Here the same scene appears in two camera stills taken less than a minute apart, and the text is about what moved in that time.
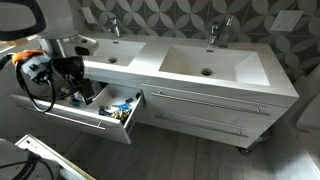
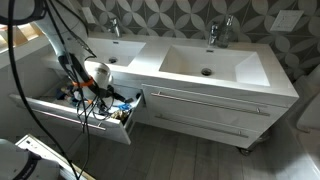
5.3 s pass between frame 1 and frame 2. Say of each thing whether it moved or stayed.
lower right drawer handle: stayed
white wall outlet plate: stayed
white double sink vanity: stayed
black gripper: moved
